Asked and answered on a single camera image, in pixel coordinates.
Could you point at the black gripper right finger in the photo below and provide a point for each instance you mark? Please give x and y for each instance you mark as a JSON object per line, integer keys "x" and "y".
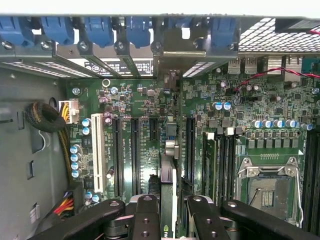
{"x": 207, "y": 222}

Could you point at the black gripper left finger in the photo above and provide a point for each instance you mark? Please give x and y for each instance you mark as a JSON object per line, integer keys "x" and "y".
{"x": 146, "y": 220}

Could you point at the black RAM slot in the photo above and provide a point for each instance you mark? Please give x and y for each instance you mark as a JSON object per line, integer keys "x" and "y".
{"x": 316, "y": 175}
{"x": 221, "y": 162}
{"x": 230, "y": 162}
{"x": 307, "y": 175}

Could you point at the long black expansion slot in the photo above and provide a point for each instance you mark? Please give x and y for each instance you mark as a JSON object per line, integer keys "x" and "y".
{"x": 117, "y": 155}
{"x": 135, "y": 155}
{"x": 191, "y": 145}

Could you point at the white expansion slot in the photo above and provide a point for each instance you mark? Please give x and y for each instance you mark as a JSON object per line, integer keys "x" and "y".
{"x": 98, "y": 150}

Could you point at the short black expansion slot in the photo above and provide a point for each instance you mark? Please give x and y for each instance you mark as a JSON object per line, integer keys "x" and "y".
{"x": 153, "y": 128}

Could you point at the green RAM stick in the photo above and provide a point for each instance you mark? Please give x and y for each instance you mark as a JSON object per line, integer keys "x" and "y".
{"x": 210, "y": 170}

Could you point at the CPU socket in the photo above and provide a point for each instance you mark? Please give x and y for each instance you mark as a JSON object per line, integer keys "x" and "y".
{"x": 270, "y": 192}

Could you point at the green motherboard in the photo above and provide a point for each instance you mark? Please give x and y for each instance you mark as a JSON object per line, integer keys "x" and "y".
{"x": 250, "y": 105}

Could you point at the open dark grey PC case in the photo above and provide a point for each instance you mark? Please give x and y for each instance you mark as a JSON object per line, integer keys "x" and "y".
{"x": 30, "y": 150}

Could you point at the blue card retention clip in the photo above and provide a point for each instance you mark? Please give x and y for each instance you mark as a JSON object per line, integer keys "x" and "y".
{"x": 223, "y": 31}
{"x": 15, "y": 30}
{"x": 57, "y": 28}
{"x": 138, "y": 30}
{"x": 98, "y": 30}

